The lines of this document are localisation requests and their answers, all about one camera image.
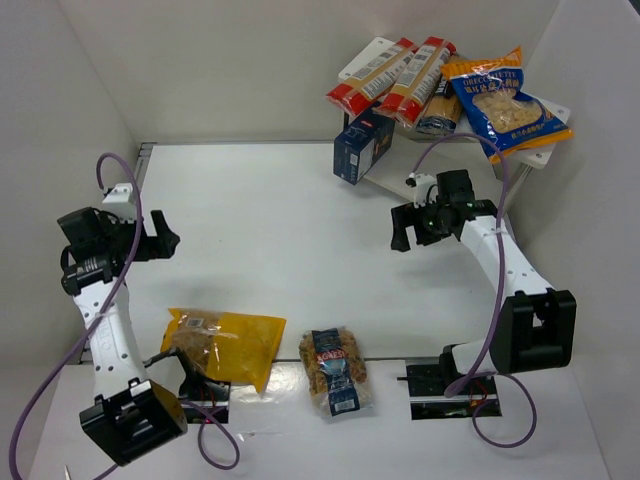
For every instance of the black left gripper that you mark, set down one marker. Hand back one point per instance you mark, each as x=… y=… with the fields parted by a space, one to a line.
x=148 y=245

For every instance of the dark blue spaghetti pack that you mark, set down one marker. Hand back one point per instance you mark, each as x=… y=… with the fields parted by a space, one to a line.
x=442 y=113

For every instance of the blue orange pasta bag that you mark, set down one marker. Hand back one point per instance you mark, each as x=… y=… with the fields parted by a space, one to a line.
x=490 y=92

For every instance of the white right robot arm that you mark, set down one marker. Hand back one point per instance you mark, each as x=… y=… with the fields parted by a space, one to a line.
x=532 y=325

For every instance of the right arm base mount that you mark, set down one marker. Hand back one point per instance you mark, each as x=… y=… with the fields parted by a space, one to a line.
x=427 y=400

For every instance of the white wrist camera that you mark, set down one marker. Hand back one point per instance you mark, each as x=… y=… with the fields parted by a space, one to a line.
x=421 y=185
x=120 y=201

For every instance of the red spaghetti pack left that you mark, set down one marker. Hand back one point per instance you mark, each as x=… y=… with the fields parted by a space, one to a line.
x=371 y=81

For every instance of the clear fusilli pasta bag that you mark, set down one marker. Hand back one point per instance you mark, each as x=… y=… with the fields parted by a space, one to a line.
x=336 y=372

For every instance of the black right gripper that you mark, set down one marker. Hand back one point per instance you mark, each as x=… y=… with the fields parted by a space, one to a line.
x=415 y=228

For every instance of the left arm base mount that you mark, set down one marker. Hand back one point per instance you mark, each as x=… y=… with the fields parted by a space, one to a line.
x=210 y=395

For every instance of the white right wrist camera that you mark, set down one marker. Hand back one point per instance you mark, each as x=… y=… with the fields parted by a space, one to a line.
x=421 y=185

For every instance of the red spaghetti pack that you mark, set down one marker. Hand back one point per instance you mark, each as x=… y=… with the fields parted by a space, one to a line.
x=371 y=81
x=414 y=87

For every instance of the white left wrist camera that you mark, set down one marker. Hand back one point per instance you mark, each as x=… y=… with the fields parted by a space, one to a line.
x=120 y=201

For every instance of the white two-tier shelf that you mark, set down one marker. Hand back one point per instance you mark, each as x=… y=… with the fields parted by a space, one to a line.
x=488 y=179

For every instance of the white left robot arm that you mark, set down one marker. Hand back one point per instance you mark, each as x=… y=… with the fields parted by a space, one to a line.
x=131 y=414

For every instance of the dark blue pasta box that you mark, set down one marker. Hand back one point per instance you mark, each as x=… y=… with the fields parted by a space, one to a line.
x=361 y=145

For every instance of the red spaghetti pack middle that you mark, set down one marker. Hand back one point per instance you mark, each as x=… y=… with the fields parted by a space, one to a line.
x=414 y=87

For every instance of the yellow pasta bag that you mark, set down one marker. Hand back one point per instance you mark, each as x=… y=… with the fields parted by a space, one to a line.
x=226 y=346

